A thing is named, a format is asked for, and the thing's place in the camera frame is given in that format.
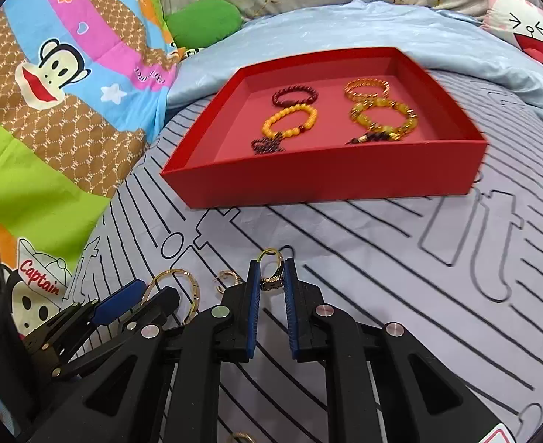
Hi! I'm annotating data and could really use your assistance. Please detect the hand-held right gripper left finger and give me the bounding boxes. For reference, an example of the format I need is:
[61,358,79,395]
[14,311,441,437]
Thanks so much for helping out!
[22,258,259,443]

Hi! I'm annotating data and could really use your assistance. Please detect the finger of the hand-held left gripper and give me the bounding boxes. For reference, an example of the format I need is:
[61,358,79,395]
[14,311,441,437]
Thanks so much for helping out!
[54,287,181,380]
[26,281,148,361]

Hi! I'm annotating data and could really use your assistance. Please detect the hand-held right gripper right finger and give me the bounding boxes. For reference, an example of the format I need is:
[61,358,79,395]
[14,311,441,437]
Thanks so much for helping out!
[284,257,505,443]

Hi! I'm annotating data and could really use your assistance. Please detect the gold ring with dark setting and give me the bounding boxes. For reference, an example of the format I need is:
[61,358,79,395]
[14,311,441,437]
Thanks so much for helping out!
[257,248,285,291]

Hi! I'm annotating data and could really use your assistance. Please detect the thin gold bangle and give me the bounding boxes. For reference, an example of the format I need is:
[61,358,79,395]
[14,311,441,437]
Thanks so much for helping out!
[141,268,201,324]

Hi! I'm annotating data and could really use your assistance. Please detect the red cardboard box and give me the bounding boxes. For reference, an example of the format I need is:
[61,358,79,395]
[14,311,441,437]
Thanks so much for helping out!
[159,46,489,210]

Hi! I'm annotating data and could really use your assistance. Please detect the purple tassel charm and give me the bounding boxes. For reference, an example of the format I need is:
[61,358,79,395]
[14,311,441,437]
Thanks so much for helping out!
[251,134,287,155]

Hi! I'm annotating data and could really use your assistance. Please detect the dark bead bracelet gold charms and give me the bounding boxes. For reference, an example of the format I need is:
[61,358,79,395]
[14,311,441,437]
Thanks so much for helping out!
[346,130,394,147]

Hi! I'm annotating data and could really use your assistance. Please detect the dark red bead bracelet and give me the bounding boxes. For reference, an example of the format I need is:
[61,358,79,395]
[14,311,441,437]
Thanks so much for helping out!
[272,87,319,108]

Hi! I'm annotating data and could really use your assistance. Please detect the amber yellow bead bracelet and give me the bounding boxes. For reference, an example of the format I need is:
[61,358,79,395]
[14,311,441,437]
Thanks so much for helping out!
[351,98,420,141]

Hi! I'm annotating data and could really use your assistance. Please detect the chunky gold bracelet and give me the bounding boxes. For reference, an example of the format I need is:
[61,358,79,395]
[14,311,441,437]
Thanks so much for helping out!
[344,78,391,102]

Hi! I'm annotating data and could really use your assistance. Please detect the cartoon monkey printed blanket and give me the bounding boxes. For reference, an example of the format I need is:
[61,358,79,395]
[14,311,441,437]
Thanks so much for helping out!
[0,0,180,333]

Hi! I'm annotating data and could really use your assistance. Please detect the green pillow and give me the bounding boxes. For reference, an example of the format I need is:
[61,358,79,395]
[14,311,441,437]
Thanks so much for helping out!
[165,0,243,49]

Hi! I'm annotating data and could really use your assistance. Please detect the light blue blanket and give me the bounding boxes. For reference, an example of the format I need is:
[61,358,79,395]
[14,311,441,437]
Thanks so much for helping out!
[166,1,543,144]

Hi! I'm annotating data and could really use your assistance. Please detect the pink cartoon face pillow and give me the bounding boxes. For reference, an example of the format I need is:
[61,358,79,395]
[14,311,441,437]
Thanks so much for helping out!
[479,0,543,72]

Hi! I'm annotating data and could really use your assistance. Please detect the small gold ring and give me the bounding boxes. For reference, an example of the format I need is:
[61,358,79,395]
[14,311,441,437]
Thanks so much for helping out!
[213,270,241,293]

